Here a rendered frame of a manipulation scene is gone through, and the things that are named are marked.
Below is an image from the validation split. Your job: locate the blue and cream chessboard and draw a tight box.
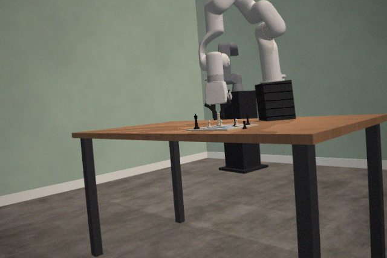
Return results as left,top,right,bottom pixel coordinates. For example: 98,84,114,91
186,124,258,131

